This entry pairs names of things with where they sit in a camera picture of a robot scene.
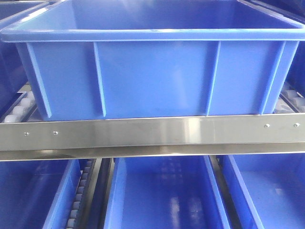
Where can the bottom blue bin centre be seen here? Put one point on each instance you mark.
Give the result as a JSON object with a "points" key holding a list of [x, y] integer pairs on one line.
{"points": [[165, 192]]}

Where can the blue bin below centre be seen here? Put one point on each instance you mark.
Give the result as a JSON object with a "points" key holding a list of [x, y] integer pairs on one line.
{"points": [[106, 59]]}

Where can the blue bin below left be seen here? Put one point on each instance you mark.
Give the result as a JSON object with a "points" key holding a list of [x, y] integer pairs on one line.
{"points": [[12, 74]]}

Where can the bottom roller track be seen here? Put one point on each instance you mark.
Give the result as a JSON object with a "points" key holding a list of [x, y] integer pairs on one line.
{"points": [[78, 205]]}

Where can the steel crossbar lower rack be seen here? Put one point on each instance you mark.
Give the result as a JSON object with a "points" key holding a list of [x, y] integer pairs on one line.
{"points": [[171, 136]]}

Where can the roller track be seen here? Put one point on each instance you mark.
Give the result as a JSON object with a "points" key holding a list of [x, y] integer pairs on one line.
{"points": [[78, 205], [21, 109]]}

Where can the bottom blue bin left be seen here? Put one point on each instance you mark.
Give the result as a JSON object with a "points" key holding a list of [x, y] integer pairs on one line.
{"points": [[37, 194]]}

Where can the lower roller track left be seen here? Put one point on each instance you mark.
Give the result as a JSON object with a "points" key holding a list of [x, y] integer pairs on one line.
{"points": [[21, 109]]}

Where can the bottom blue bin right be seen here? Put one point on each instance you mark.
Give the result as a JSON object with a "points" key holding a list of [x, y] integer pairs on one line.
{"points": [[268, 190]]}

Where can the blue bin below right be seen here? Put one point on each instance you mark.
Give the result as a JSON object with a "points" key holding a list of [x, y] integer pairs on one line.
{"points": [[295, 10]]}

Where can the blue bin below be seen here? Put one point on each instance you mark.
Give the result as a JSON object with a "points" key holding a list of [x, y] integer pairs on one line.
{"points": [[12, 74], [295, 10], [106, 59]]}

